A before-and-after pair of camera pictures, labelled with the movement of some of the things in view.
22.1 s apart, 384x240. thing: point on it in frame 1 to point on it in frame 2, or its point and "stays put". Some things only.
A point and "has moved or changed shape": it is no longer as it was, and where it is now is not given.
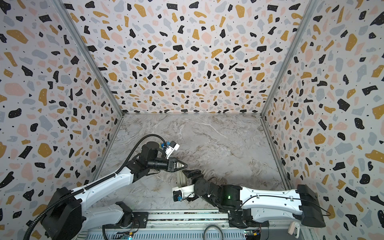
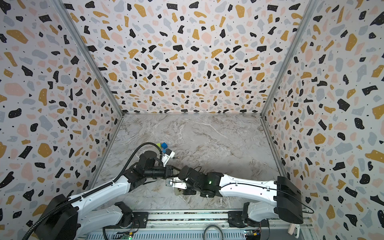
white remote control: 182,179 has moved or changed shape
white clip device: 294,228 stays put
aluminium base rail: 192,225 stays put
